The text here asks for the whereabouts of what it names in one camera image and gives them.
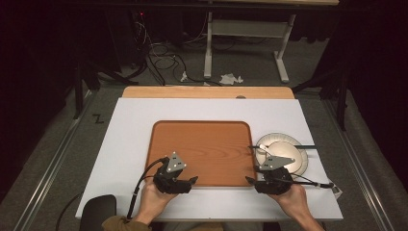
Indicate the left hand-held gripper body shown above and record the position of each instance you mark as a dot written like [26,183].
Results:
[170,183]

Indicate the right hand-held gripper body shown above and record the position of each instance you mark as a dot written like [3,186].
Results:
[275,183]

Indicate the person's left hand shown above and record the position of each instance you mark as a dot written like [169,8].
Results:
[154,200]

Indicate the person's right hand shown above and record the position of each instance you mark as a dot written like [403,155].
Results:
[293,200]

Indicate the brown wooden tray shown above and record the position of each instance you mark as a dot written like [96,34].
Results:
[205,150]

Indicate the small white plate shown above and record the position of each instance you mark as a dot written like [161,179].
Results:
[285,150]

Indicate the white spoon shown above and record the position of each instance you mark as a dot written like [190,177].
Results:
[264,148]

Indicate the large white plate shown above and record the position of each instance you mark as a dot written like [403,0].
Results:
[266,139]

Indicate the black chopsticks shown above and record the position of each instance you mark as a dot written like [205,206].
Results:
[304,147]

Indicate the white board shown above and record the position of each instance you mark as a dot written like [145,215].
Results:
[128,134]

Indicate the black chair seat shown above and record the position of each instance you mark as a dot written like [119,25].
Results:
[97,211]

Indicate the wooden table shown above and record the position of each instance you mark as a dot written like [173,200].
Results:
[192,92]

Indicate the crumpled white paper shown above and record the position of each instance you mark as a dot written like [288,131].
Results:
[230,79]

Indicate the small white paper scrap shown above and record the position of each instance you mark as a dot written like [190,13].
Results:
[183,77]

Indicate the black metal stand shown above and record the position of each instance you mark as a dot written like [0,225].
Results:
[78,93]
[342,96]

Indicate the aluminium floor rail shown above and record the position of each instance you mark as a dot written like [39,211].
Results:
[48,166]
[362,166]

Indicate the white desk frame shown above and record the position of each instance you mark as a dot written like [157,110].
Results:
[250,28]

